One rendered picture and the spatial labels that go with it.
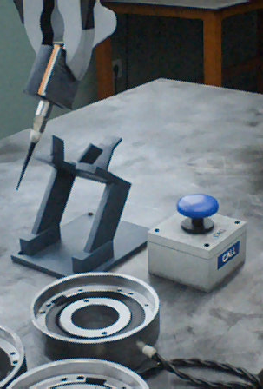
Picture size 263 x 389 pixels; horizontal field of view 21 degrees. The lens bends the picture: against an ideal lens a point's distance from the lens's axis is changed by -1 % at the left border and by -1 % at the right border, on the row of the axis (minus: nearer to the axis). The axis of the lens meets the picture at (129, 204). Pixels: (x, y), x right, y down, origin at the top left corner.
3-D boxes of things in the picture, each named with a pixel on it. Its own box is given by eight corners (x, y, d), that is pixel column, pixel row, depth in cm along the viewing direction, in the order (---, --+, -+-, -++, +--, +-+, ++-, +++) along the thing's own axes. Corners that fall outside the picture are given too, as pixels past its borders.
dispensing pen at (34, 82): (-10, 180, 62) (52, 9, 63) (21, 191, 66) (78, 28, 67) (7, 184, 61) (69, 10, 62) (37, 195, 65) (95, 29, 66)
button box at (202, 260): (209, 293, 65) (210, 247, 63) (147, 273, 69) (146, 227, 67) (251, 258, 70) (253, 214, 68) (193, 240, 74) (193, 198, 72)
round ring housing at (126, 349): (9, 351, 58) (3, 310, 56) (95, 299, 65) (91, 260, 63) (101, 402, 51) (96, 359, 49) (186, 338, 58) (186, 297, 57)
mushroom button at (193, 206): (203, 259, 66) (204, 210, 63) (168, 247, 68) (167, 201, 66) (225, 242, 68) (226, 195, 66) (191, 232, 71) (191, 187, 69)
